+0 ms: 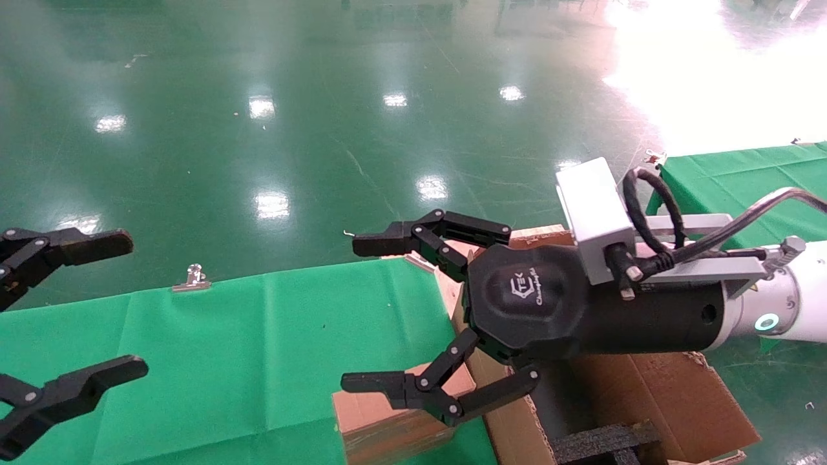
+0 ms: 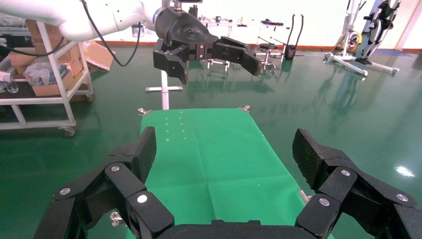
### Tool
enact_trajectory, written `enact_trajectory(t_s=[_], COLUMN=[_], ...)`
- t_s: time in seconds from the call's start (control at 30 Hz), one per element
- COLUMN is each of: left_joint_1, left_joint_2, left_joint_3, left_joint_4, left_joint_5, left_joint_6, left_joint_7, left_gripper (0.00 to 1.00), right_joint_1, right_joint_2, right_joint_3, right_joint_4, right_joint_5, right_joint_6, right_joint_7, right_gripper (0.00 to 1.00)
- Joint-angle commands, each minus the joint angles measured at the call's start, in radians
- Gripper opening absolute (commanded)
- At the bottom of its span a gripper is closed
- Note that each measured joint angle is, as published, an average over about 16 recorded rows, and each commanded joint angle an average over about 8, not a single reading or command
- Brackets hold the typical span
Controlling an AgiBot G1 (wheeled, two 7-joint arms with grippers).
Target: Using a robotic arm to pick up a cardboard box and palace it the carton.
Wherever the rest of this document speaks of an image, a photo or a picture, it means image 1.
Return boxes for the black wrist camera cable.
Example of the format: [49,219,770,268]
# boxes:
[622,167,827,275]

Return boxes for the large green tablecloth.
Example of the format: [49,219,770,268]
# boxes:
[0,257,498,465]

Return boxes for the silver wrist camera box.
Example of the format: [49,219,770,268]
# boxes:
[556,157,637,285]

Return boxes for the silver camera mount bracket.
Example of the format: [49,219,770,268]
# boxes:
[636,213,808,299]

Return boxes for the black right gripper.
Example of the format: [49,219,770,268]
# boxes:
[340,209,726,427]

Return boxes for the large open cardboard carton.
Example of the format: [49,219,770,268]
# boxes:
[451,232,763,465]

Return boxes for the black foam block insert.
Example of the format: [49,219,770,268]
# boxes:
[552,421,663,465]

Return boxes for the small brown cardboard box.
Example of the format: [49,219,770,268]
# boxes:
[331,363,477,465]

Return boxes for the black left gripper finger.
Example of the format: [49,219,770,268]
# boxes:
[0,227,134,312]
[0,355,149,460]

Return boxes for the green cloth on side table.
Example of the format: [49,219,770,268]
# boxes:
[646,142,827,353]

